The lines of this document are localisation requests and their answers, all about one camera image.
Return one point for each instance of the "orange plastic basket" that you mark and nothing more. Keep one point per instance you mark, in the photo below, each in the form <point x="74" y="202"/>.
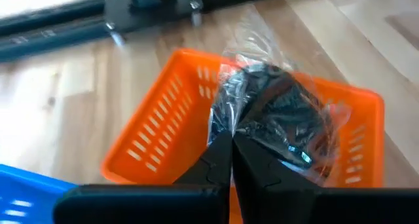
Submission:
<point x="170" y="125"/>

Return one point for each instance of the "clear bag of black items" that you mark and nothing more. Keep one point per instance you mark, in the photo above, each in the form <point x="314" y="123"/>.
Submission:
<point x="278" y="112"/>

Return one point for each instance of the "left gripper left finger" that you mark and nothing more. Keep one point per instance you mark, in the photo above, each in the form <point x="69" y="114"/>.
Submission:
<point x="147" y="204"/>

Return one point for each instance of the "blue plastic basket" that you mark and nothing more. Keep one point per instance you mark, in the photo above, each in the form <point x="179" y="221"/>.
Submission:
<point x="26" y="194"/>

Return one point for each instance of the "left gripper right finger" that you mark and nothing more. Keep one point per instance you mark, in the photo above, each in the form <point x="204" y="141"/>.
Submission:
<point x="311" y="207"/>

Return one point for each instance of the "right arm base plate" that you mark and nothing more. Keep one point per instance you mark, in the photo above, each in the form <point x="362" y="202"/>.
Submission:
<point x="147" y="17"/>

